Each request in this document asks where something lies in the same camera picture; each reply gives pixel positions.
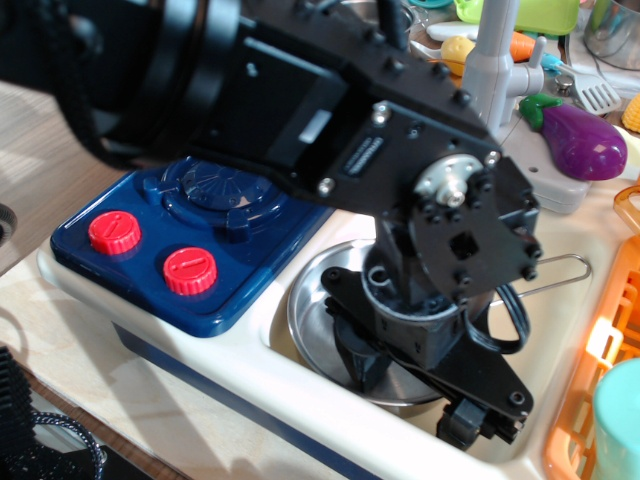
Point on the white toy spatula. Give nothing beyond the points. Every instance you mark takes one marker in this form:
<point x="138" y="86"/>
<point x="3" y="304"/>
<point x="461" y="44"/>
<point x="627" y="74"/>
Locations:
<point x="592" y="93"/>

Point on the blue toy stove top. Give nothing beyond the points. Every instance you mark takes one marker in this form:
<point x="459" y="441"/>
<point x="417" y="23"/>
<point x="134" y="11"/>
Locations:
<point x="251" y="227"/>

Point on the red stove knob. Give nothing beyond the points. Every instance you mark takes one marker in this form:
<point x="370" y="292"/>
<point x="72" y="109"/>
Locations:
<point x="114" y="232"/>
<point x="190" y="271"/>

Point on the yellow toy potato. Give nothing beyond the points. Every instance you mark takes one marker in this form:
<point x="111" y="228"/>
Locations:
<point x="456" y="49"/>

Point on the yellow toy corn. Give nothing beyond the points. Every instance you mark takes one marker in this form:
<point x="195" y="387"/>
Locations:
<point x="630" y="118"/>

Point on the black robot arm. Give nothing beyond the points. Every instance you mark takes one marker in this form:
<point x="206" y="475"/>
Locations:
<point x="333" y="111"/>

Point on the teal plastic cup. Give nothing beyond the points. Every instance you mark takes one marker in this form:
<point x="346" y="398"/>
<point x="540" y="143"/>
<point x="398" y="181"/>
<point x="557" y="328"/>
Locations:
<point x="616" y="415"/>

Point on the cream toy sink unit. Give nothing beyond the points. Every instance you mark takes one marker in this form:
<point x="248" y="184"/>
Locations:
<point x="256" y="368"/>

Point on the grey toy faucet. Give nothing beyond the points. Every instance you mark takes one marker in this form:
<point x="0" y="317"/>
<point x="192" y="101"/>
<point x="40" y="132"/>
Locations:
<point x="496" y="84"/>

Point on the red left stove knob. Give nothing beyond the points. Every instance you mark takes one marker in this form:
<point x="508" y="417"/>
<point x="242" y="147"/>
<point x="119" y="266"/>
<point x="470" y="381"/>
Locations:
<point x="114" y="232"/>

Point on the steel container top right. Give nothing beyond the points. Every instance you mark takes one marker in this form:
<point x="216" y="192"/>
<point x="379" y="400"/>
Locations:
<point x="612" y="33"/>

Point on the orange transparent container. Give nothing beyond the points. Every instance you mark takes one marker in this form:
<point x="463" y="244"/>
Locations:
<point x="626" y="209"/>

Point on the green plastic tray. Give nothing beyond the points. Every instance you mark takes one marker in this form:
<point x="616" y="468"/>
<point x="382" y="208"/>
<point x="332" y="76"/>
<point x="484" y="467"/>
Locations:
<point x="550" y="17"/>

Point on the purple toy eggplant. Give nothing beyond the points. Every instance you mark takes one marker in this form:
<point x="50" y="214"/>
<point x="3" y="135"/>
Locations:
<point x="583" y="146"/>

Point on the orange toy carrot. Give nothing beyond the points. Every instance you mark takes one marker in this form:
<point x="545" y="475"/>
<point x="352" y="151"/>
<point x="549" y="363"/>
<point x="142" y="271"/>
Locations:
<point x="521" y="47"/>

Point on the red right stove knob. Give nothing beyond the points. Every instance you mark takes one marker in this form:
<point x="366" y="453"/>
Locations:
<point x="190" y="271"/>

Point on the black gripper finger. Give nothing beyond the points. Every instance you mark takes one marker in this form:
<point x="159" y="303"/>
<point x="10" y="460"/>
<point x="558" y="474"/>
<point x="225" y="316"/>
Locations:
<point x="365" y="365"/>
<point x="463" y="422"/>

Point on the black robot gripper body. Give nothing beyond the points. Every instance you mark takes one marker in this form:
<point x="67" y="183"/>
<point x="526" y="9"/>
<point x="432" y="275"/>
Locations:
<point x="445" y="345"/>

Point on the orange dish rack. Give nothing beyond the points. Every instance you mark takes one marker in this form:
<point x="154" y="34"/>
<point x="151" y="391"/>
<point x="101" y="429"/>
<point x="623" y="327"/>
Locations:
<point x="613" y="337"/>

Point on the stainless steel frying pan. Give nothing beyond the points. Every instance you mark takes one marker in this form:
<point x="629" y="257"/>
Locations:
<point x="312" y="331"/>

